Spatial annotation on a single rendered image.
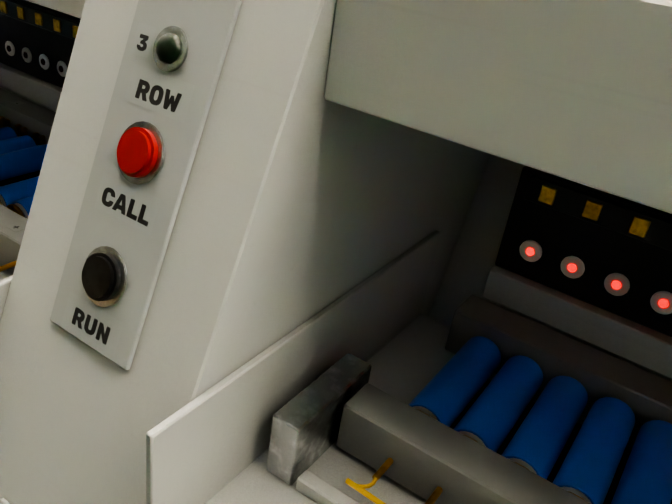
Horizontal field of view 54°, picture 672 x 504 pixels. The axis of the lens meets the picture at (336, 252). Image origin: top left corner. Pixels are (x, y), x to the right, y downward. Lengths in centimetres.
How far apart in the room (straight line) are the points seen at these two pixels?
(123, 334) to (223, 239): 5
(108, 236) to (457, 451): 14
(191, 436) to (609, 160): 14
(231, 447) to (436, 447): 7
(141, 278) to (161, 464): 6
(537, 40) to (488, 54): 1
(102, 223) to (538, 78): 14
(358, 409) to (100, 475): 9
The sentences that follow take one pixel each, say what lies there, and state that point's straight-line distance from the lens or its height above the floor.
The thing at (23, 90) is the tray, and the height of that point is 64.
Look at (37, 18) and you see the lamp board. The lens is 53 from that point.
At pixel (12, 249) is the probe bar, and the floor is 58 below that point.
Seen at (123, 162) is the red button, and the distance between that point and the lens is 22.
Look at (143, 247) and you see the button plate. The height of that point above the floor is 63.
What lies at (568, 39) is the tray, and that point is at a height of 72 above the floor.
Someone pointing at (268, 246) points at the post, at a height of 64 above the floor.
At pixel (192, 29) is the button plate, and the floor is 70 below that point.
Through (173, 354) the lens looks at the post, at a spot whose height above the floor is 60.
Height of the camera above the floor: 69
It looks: 10 degrees down
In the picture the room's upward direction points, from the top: 19 degrees clockwise
